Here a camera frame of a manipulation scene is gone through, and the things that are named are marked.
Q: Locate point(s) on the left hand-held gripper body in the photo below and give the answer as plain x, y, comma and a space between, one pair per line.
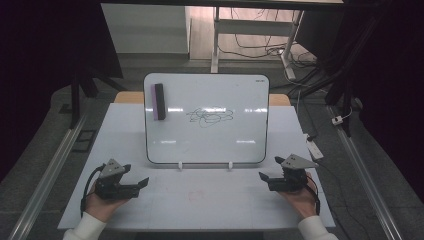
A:
111, 186

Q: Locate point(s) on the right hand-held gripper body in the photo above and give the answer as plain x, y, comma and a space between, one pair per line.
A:
290, 178

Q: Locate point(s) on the person's left hand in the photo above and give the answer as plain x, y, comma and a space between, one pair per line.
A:
103, 206

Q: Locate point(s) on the person's right hand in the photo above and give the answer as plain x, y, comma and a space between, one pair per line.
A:
301, 200

